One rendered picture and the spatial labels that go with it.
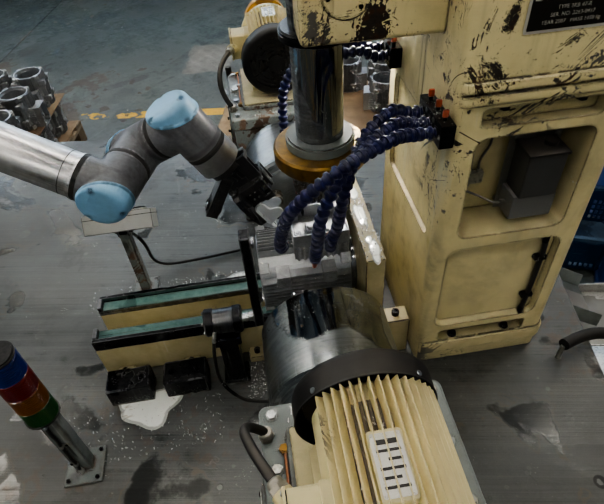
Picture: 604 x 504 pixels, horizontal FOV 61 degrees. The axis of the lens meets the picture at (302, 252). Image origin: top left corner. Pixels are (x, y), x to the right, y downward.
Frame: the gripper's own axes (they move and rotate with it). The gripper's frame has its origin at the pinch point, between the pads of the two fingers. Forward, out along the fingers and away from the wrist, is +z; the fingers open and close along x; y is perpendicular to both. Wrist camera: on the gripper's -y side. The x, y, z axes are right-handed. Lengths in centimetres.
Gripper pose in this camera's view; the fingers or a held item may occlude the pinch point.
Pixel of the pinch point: (270, 224)
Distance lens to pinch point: 119.8
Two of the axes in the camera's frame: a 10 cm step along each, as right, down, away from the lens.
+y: 8.3, -4.8, -2.9
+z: 5.5, 5.4, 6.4
